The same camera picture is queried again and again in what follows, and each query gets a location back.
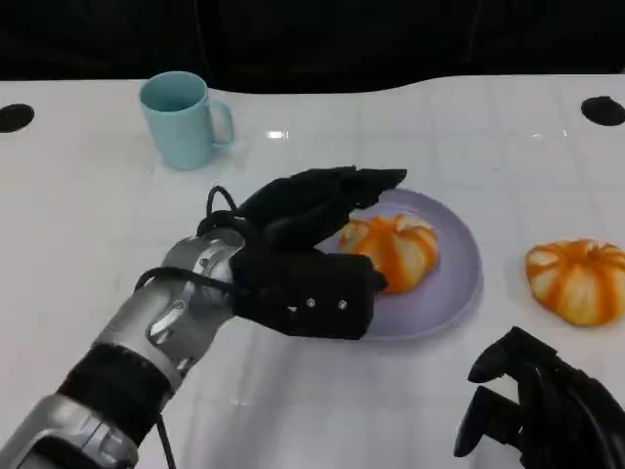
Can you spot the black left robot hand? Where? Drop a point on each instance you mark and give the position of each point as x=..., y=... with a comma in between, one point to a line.
x=298, y=210

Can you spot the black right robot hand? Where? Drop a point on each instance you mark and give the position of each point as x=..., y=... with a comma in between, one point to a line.
x=571, y=420

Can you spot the orange and white bread roll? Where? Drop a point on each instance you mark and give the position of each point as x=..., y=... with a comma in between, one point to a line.
x=576, y=283
x=395, y=249

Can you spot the pale green mug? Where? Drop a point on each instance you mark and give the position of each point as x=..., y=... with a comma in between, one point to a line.
x=180, y=134

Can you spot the lilac plate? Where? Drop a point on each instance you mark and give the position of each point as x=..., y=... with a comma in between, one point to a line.
x=449, y=273

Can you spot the black table grommet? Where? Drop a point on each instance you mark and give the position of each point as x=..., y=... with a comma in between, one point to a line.
x=15, y=117
x=604, y=111

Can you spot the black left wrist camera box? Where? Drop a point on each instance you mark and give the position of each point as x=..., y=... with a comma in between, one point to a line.
x=312, y=288

